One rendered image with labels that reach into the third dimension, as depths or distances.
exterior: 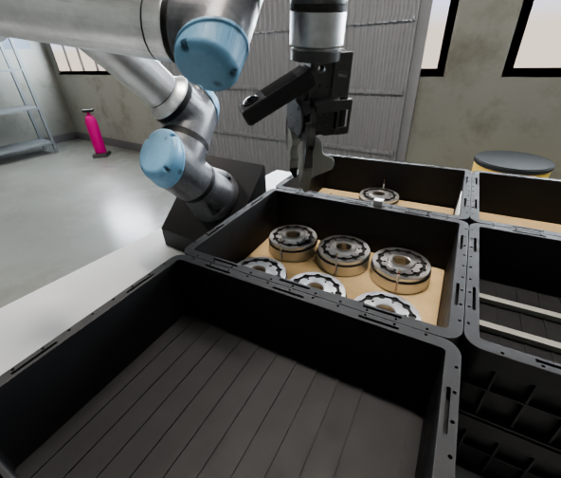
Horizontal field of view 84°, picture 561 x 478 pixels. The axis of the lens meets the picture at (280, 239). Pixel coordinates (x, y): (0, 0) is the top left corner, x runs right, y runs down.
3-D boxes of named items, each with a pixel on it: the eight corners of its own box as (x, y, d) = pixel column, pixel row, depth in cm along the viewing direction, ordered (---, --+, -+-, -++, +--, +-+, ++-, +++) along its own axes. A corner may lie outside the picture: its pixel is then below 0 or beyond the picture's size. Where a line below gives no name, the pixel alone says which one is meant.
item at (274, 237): (261, 244, 64) (260, 241, 64) (283, 223, 72) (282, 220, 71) (304, 255, 60) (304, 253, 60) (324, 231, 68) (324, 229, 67)
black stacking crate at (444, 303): (193, 307, 55) (181, 254, 49) (275, 232, 77) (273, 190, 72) (435, 408, 38) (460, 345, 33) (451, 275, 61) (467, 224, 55)
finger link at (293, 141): (317, 174, 60) (326, 131, 53) (288, 178, 59) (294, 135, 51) (312, 164, 62) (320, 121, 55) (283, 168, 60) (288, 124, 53)
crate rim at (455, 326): (181, 264, 50) (178, 251, 49) (273, 196, 73) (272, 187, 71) (456, 358, 33) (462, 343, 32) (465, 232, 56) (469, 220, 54)
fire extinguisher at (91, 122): (116, 155, 452) (101, 108, 419) (98, 159, 432) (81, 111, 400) (106, 152, 465) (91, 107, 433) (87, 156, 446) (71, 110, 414)
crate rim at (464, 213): (469, 178, 78) (472, 169, 77) (465, 232, 56) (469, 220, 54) (321, 160, 95) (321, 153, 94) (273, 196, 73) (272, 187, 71)
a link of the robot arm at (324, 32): (300, 12, 37) (281, 9, 43) (299, 56, 40) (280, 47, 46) (356, 12, 39) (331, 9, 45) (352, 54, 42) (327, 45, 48)
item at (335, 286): (272, 303, 49) (272, 300, 49) (299, 268, 57) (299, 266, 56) (332, 324, 45) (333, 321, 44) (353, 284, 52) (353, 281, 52)
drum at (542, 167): (518, 246, 213) (557, 156, 181) (510, 273, 188) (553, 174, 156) (457, 229, 235) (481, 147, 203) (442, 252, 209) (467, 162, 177)
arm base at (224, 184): (187, 218, 89) (161, 204, 81) (204, 172, 93) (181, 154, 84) (228, 225, 82) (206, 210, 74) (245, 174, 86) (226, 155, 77)
